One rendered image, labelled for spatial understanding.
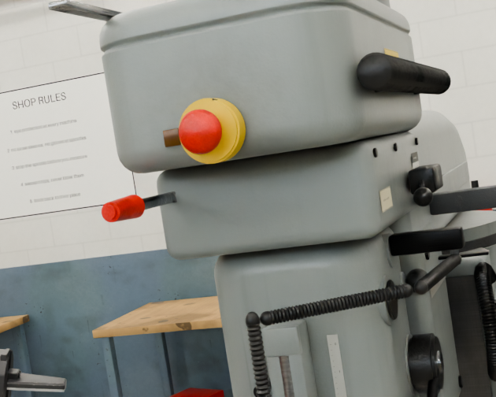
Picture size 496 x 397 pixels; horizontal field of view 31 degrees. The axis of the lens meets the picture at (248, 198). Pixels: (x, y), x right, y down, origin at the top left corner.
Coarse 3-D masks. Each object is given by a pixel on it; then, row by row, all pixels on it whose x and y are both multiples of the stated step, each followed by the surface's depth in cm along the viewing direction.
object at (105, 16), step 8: (64, 0) 81; (56, 8) 82; (64, 8) 82; (72, 8) 83; (80, 8) 84; (88, 8) 85; (96, 8) 87; (104, 8) 89; (80, 16) 88; (88, 16) 88; (96, 16) 89; (104, 16) 89; (112, 16) 90
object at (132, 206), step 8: (168, 192) 96; (120, 200) 85; (128, 200) 86; (136, 200) 87; (144, 200) 90; (152, 200) 91; (160, 200) 93; (168, 200) 95; (104, 208) 84; (112, 208) 84; (120, 208) 84; (128, 208) 85; (136, 208) 87; (144, 208) 88; (104, 216) 84; (112, 216) 84; (120, 216) 84; (128, 216) 86; (136, 216) 88
